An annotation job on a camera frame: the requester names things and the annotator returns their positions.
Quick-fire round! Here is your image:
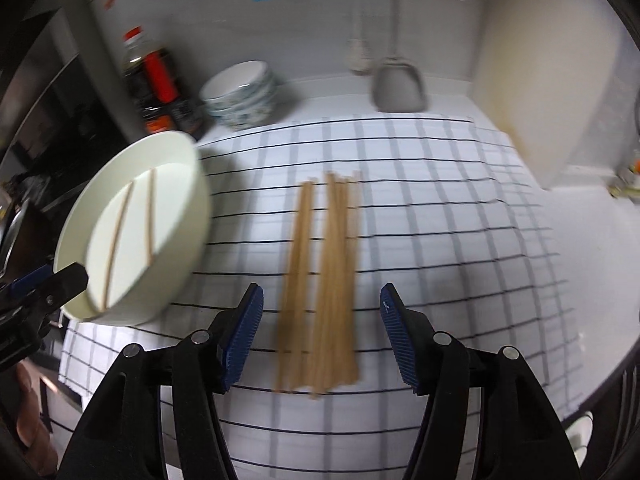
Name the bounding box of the white checked cloth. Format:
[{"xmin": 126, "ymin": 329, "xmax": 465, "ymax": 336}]
[{"xmin": 57, "ymin": 116, "xmax": 588, "ymax": 480}]

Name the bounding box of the white cutting board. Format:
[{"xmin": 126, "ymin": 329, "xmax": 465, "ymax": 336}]
[{"xmin": 470, "ymin": 0, "xmax": 633, "ymax": 191}]

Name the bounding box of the dark soy sauce bottle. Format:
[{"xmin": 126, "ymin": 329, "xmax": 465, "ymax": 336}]
[{"xmin": 121, "ymin": 26, "xmax": 206, "ymax": 142}]

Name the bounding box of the blue floral ceramic bowl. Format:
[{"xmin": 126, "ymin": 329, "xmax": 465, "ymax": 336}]
[
  {"xmin": 210, "ymin": 102, "xmax": 278, "ymax": 132},
  {"xmin": 205, "ymin": 87, "xmax": 277, "ymax": 117},
  {"xmin": 200, "ymin": 60, "xmax": 275, "ymax": 103}
]

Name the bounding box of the single wooden chopstick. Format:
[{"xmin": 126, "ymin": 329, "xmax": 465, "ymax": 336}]
[
  {"xmin": 101, "ymin": 180, "xmax": 137, "ymax": 311},
  {"xmin": 146, "ymin": 168, "xmax": 158, "ymax": 265}
]

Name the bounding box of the white slipper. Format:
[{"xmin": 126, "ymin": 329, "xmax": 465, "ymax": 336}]
[{"xmin": 565, "ymin": 410, "xmax": 596, "ymax": 468}]

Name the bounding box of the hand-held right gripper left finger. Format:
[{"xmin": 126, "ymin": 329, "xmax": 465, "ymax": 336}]
[{"xmin": 57, "ymin": 282, "xmax": 265, "ymax": 480}]

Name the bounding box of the person's left forearm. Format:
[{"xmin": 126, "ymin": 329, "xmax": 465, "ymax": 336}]
[{"xmin": 12, "ymin": 357, "xmax": 60, "ymax": 463}]

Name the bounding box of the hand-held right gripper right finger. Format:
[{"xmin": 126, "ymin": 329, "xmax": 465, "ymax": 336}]
[{"xmin": 379, "ymin": 282, "xmax": 583, "ymax": 480}]

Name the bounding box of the small yellowish object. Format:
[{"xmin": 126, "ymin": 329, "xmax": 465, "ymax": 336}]
[{"xmin": 607, "ymin": 150, "xmax": 640, "ymax": 198}]

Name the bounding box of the large white plastic basin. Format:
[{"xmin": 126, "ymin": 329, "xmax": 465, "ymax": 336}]
[{"xmin": 52, "ymin": 130, "xmax": 211, "ymax": 325}]

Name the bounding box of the dark kitchen appliance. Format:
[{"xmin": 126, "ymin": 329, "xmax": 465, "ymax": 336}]
[{"xmin": 0, "ymin": 55, "xmax": 131, "ymax": 221}]

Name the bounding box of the pile of wooden chopsticks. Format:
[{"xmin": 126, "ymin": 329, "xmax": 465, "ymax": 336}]
[{"xmin": 274, "ymin": 170, "xmax": 362, "ymax": 401}]

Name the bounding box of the metal spatula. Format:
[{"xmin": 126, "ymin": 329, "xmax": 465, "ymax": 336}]
[{"xmin": 372, "ymin": 0, "xmax": 430, "ymax": 113}]

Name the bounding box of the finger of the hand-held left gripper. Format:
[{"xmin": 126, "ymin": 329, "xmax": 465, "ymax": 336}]
[
  {"xmin": 42, "ymin": 263, "xmax": 90, "ymax": 313},
  {"xmin": 0, "ymin": 266, "xmax": 55, "ymax": 301}
]

